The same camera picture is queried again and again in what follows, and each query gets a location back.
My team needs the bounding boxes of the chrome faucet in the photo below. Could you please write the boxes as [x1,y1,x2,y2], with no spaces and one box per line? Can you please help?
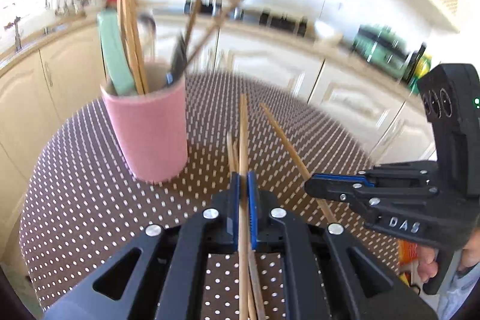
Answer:
[4,16,22,52]

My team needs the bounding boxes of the green bottle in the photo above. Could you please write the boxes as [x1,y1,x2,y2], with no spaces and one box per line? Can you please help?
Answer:
[408,54,432,95]

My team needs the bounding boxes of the white bowl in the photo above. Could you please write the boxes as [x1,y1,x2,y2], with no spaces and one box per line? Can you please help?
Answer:
[314,20,343,46]

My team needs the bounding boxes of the crossing wooden chopstick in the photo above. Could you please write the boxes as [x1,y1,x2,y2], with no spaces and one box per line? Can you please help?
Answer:
[260,103,337,223]

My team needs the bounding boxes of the right hand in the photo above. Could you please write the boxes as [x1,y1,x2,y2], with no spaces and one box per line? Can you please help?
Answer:
[415,214,480,284]

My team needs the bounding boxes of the dark metal spoon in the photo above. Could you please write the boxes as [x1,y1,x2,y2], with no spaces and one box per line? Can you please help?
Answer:
[166,34,187,86]

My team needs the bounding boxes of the mint green utensil case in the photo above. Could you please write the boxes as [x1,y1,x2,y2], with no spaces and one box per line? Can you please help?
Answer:
[97,9,137,96]

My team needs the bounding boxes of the cream lower cabinets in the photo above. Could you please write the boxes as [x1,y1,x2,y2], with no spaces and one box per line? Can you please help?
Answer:
[0,15,440,268]

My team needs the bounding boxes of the black gas stove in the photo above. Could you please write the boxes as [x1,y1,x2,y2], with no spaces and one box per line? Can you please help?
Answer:
[199,0,313,38]

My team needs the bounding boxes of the silver metal spoon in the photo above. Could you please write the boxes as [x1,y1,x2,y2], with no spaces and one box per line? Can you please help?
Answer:
[137,13,156,62]

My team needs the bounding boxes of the green electric grill appliance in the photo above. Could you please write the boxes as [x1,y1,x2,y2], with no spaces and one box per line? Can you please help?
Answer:
[352,24,408,79]

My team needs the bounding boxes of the pink utensil holder cup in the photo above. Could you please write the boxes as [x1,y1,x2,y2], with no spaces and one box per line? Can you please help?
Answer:
[101,62,188,183]

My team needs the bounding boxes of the brown polka dot tablecloth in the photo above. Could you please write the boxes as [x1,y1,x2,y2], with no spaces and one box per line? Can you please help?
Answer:
[18,70,402,320]

